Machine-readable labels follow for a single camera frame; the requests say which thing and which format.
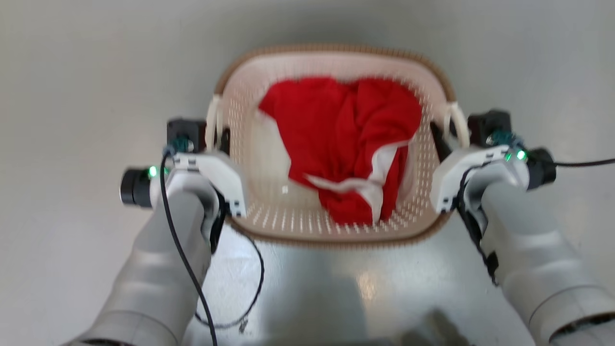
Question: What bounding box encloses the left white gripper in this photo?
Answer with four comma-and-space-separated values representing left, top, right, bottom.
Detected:
171, 127, 248, 218

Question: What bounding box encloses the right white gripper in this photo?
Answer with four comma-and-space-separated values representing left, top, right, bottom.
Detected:
430, 122, 511, 214

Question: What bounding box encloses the beige laundry basket brown rim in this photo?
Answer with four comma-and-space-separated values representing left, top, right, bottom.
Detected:
206, 44, 471, 250

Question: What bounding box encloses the red garment white trim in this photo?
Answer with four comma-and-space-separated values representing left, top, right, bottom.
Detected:
258, 76, 424, 227

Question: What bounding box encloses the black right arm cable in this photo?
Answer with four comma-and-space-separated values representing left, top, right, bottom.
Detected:
458, 166, 501, 287

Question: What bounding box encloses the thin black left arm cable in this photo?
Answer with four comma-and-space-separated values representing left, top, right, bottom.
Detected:
160, 151, 219, 346

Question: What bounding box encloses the looping black cable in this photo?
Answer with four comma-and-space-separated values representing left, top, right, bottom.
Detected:
194, 225, 266, 334

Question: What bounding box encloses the thin black right gripper cable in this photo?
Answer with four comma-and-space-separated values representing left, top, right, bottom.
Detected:
553, 158, 615, 168

